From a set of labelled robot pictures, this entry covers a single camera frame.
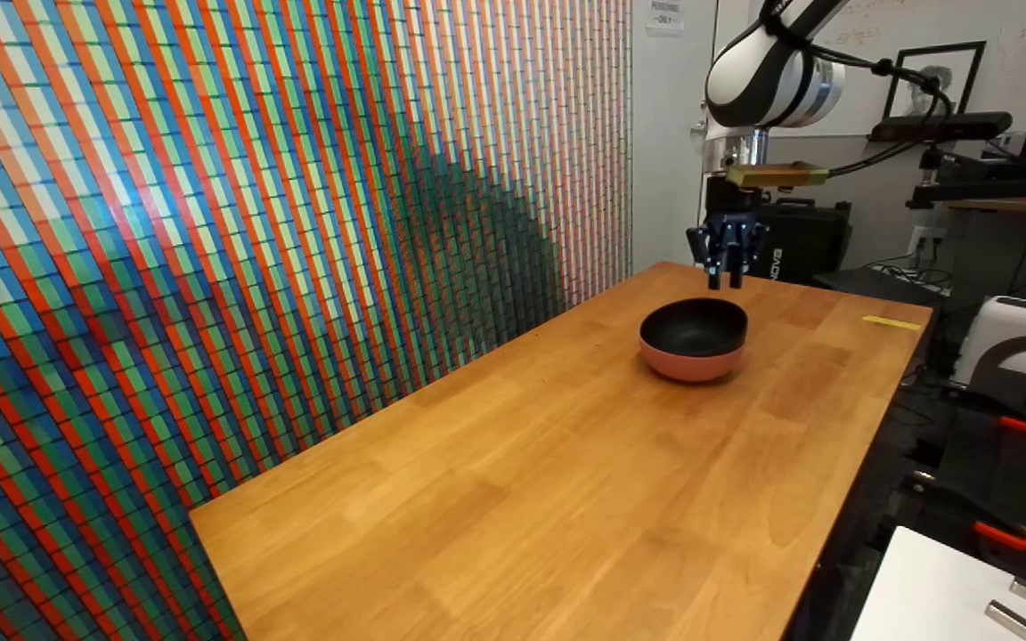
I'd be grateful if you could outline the black equipment case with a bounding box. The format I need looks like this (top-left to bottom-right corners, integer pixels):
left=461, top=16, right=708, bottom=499
left=757, top=195, right=854, bottom=288

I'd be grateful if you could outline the white paper wall notice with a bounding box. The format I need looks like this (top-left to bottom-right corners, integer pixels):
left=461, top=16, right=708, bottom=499
left=644, top=0, right=689, bottom=35

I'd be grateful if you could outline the red black press machine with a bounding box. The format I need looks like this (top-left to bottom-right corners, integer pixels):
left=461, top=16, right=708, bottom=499
left=904, top=48, right=1026, bottom=220

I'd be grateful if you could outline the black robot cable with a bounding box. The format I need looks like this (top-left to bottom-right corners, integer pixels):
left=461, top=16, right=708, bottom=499
left=790, top=30, right=958, bottom=183

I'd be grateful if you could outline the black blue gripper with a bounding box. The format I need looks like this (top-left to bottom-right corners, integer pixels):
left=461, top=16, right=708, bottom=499
left=683, top=210, right=776, bottom=296

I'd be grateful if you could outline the pink bowl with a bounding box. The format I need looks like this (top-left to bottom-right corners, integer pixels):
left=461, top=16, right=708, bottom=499
left=637, top=333, right=752, bottom=385

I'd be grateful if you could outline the white paper sheet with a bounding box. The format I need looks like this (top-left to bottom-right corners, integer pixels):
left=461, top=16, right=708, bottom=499
left=846, top=523, right=1026, bottom=641

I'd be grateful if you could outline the black clamp with orange handle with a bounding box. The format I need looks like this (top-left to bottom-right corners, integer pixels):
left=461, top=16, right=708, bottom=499
left=900, top=465, right=1026, bottom=554
left=939, top=380, right=1026, bottom=442

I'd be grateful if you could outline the white wall outlet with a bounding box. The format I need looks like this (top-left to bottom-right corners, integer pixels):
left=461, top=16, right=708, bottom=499
left=904, top=220, right=958, bottom=258

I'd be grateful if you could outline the black camera bar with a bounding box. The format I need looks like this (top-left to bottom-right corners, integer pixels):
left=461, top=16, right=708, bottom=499
left=864, top=109, right=1016, bottom=147

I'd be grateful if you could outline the yellow tape strip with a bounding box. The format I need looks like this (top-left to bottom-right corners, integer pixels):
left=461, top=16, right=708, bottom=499
left=857, top=313, right=926, bottom=333

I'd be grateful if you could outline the dark red bowl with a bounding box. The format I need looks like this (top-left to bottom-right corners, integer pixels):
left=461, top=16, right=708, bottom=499
left=637, top=296, right=752, bottom=359

